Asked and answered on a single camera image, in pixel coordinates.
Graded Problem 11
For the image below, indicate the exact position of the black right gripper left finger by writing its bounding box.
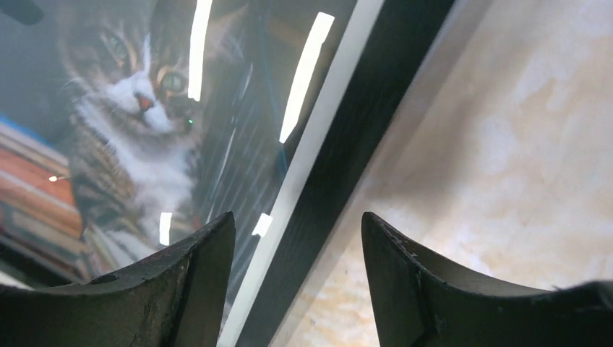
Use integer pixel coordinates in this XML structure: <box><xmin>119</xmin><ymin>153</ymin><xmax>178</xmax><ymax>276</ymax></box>
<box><xmin>1</xmin><ymin>212</ymin><xmax>236</xmax><ymax>346</ymax></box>

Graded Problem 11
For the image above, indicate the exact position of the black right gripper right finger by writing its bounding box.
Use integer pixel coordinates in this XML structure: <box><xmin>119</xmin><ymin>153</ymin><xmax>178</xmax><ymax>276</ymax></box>
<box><xmin>361</xmin><ymin>212</ymin><xmax>612</xmax><ymax>347</ymax></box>

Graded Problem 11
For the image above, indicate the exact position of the black wooden picture frame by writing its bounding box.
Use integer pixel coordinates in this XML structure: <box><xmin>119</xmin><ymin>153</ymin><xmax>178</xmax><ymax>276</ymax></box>
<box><xmin>1</xmin><ymin>1</ymin><xmax>453</xmax><ymax>346</ymax></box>

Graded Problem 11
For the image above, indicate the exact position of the photo with white mat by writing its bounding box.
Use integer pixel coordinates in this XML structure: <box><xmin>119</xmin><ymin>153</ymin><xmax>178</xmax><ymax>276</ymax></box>
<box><xmin>1</xmin><ymin>1</ymin><xmax>357</xmax><ymax>291</ymax></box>

